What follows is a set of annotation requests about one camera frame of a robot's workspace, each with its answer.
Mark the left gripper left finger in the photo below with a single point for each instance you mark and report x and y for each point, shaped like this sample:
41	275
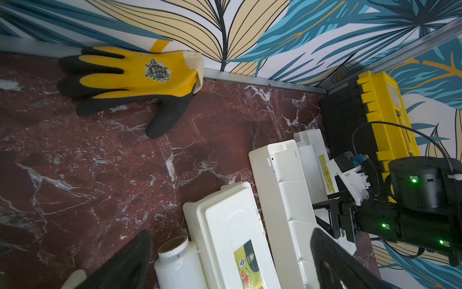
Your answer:
127	269

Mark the yellow black toolbox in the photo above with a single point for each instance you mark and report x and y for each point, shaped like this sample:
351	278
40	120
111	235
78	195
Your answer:
369	117

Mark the yellow black work glove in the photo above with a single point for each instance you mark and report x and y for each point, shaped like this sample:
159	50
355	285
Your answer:
104	77

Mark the white wrap dispenser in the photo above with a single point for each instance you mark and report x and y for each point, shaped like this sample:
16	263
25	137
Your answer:
75	279
290	177
227	229

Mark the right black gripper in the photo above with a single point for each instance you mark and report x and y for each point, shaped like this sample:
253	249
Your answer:
392	223

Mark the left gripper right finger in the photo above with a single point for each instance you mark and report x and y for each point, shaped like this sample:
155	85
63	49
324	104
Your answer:
336	269

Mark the short middle plastic wrap roll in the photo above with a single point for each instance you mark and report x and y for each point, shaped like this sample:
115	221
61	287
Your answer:
178	265

